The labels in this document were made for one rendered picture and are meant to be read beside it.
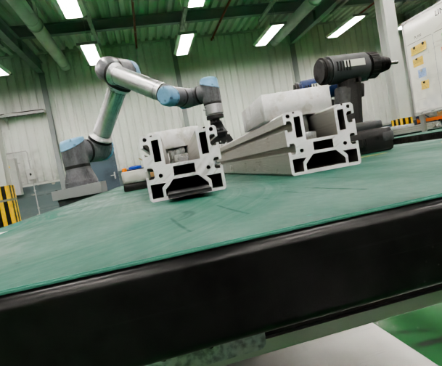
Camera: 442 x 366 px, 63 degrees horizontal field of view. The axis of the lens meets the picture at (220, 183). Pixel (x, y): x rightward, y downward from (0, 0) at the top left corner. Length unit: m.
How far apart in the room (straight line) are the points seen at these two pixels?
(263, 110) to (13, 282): 0.45
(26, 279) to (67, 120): 12.48
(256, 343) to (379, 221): 0.13
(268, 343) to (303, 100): 0.40
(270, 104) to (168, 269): 0.44
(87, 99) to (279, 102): 12.13
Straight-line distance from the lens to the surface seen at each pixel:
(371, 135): 0.83
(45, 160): 12.65
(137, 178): 1.11
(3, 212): 7.56
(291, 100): 0.58
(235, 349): 0.27
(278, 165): 0.55
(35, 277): 0.18
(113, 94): 1.80
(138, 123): 12.36
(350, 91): 0.84
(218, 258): 0.16
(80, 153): 1.81
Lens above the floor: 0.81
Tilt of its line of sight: 3 degrees down
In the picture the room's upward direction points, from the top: 10 degrees counter-clockwise
